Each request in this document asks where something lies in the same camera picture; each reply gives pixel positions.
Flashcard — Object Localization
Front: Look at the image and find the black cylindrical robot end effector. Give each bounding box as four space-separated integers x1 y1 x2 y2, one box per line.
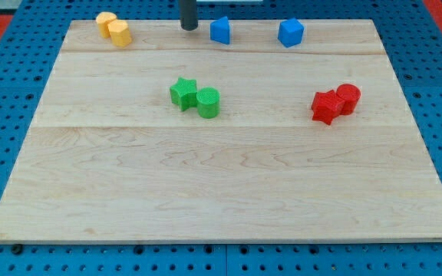
178 0 198 31

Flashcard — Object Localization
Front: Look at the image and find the yellow cylinder block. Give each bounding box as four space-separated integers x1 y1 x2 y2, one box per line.
95 11 117 38

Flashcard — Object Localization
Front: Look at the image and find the yellow hexagon block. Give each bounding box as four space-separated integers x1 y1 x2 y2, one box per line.
107 20 132 47

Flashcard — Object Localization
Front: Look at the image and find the blue cube block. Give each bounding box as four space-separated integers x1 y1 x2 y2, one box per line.
278 18 305 48

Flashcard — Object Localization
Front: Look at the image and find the light wooden board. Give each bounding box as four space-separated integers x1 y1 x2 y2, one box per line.
0 19 442 245

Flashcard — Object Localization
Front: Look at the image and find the red star block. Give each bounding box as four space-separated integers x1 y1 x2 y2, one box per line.
311 90 345 125

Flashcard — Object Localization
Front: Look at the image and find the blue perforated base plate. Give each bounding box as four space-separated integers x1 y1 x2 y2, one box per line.
0 0 442 275

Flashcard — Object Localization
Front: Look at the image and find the blue triangle block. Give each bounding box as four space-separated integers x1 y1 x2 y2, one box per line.
209 16 231 44

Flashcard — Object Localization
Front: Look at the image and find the green star block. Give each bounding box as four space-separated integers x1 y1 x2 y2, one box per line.
170 77 197 111

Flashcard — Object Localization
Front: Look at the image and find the red cylinder block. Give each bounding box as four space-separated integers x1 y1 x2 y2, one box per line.
336 84 361 115

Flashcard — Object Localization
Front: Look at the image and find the green cylinder block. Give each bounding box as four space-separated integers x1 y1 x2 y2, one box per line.
196 87 220 119

